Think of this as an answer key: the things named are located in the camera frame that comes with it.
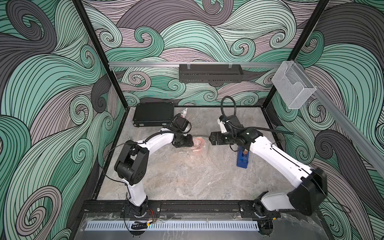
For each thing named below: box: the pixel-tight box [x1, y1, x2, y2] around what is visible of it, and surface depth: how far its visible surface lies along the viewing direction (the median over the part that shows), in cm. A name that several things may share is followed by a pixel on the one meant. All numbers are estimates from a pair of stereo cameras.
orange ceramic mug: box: [192, 137, 206, 151], surface depth 91 cm
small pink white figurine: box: [180, 107, 188, 118], surface depth 112 cm
